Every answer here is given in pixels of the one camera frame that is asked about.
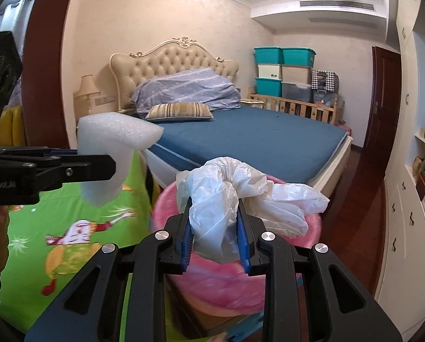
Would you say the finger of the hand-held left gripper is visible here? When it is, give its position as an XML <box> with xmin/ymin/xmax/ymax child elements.
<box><xmin>31</xmin><ymin>154</ymin><xmax>116</xmax><ymax>191</ymax></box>
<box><xmin>0</xmin><ymin>146</ymin><xmax>78</xmax><ymax>161</ymax></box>

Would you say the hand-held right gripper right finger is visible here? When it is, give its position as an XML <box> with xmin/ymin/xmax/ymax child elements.
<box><xmin>237</xmin><ymin>199</ymin><xmax>404</xmax><ymax>342</ymax></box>

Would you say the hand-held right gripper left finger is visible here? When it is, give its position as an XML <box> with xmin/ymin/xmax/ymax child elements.
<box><xmin>23</xmin><ymin>198</ymin><xmax>193</xmax><ymax>342</ymax></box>

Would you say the thick white foam block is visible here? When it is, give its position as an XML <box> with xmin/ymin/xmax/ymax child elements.
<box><xmin>76</xmin><ymin>112</ymin><xmax>164</xmax><ymax>208</ymax></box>

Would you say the pink trash bin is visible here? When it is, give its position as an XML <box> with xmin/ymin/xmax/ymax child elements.
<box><xmin>150</xmin><ymin>174</ymin><xmax>322</xmax><ymax>319</ymax></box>

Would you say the white translucent plastic bag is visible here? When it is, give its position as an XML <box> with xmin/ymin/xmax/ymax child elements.
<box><xmin>176</xmin><ymin>156</ymin><xmax>330</xmax><ymax>265</ymax></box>

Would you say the dark red wooden panel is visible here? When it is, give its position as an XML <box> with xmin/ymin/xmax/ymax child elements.
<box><xmin>22</xmin><ymin>0</ymin><xmax>81</xmax><ymax>150</ymax></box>

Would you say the beige bedside lamp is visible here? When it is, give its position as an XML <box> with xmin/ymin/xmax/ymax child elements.
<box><xmin>73</xmin><ymin>75</ymin><xmax>98</xmax><ymax>118</ymax></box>

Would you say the green printed tablecloth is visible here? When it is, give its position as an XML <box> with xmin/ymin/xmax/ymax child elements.
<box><xmin>0</xmin><ymin>150</ymin><xmax>170</xmax><ymax>342</ymax></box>

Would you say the striped pillow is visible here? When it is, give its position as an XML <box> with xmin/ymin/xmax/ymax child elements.
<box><xmin>145</xmin><ymin>102</ymin><xmax>214</xmax><ymax>121</ymax></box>

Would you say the bed with blue sheet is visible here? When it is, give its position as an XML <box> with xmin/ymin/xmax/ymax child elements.
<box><xmin>118</xmin><ymin>107</ymin><xmax>353</xmax><ymax>194</ymax></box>

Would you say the striped blue folded duvet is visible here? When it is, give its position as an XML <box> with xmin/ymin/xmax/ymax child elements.
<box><xmin>131</xmin><ymin>67</ymin><xmax>242</xmax><ymax>118</ymax></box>

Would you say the beige tufted headboard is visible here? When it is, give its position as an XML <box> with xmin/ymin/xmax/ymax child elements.
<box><xmin>110</xmin><ymin>36</ymin><xmax>240</xmax><ymax>113</ymax></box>

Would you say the teal storage box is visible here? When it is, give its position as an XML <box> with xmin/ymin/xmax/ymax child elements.
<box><xmin>254</xmin><ymin>77</ymin><xmax>283</xmax><ymax>97</ymax></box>
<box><xmin>253</xmin><ymin>46</ymin><xmax>284</xmax><ymax>65</ymax></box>
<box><xmin>281</xmin><ymin>47</ymin><xmax>317</xmax><ymax>68</ymax></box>

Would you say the grey clear storage box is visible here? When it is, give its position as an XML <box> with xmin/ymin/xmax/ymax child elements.
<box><xmin>281</xmin><ymin>82</ymin><xmax>313</xmax><ymax>103</ymax></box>

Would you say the white built-in wardrobe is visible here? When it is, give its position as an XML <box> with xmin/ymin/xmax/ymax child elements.
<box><xmin>375</xmin><ymin>0</ymin><xmax>425</xmax><ymax>310</ymax></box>

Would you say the dark storage bag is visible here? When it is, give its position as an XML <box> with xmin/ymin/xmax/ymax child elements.
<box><xmin>312</xmin><ymin>90</ymin><xmax>338</xmax><ymax>108</ymax></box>

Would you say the beige storage box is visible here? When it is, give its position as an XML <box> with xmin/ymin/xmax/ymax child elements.
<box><xmin>257</xmin><ymin>63</ymin><xmax>283</xmax><ymax>80</ymax></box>
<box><xmin>281</xmin><ymin>65</ymin><xmax>313</xmax><ymax>85</ymax></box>

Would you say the black white checkered bag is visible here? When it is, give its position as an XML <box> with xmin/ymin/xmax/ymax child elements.
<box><xmin>311</xmin><ymin>69</ymin><xmax>339</xmax><ymax>91</ymax></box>

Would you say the dark wooden door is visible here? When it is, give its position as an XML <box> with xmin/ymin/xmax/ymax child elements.
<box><xmin>362</xmin><ymin>46</ymin><xmax>402</xmax><ymax>157</ymax></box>

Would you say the ceiling air vent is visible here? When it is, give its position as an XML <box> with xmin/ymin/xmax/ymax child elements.
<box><xmin>299</xmin><ymin>0</ymin><xmax>375</xmax><ymax>11</ymax></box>

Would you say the wooden crib rail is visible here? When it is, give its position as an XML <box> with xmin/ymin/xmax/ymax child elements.
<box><xmin>248</xmin><ymin>93</ymin><xmax>345</xmax><ymax>125</ymax></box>

